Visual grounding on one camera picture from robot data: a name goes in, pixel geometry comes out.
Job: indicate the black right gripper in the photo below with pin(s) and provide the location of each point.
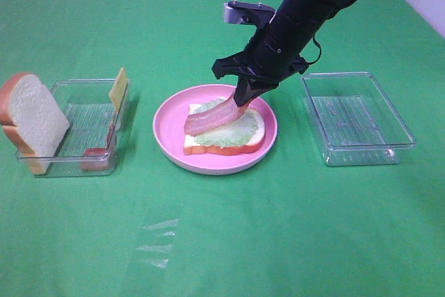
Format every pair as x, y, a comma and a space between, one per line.
266, 58

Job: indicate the green lettuce leaf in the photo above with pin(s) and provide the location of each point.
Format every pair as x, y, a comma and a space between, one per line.
249, 129

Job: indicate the bacon strip from container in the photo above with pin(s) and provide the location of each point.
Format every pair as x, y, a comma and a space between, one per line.
224, 113

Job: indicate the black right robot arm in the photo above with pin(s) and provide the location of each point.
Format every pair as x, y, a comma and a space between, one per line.
312, 14

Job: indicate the bread slice on plate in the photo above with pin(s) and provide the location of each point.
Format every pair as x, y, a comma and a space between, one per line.
230, 151

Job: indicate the pink plate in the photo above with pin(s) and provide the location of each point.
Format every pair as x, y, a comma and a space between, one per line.
168, 128

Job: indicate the clear right plastic container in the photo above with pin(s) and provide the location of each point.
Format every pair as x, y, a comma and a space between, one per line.
353, 120

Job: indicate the clear plastic container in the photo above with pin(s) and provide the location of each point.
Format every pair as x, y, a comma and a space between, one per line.
89, 110
353, 120

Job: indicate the yellow cheese slice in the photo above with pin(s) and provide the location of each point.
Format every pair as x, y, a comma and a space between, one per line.
116, 94

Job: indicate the green tablecloth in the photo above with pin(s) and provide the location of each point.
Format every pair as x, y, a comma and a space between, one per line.
289, 226

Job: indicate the clear left plastic container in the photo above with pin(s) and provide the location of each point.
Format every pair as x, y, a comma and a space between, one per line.
89, 110

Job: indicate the clear tape patch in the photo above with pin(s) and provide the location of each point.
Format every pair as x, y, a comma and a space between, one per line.
155, 240

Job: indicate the upright bread slice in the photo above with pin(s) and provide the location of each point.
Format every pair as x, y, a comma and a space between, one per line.
32, 119

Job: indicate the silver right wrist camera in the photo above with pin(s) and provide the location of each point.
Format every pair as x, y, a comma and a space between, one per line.
258, 14

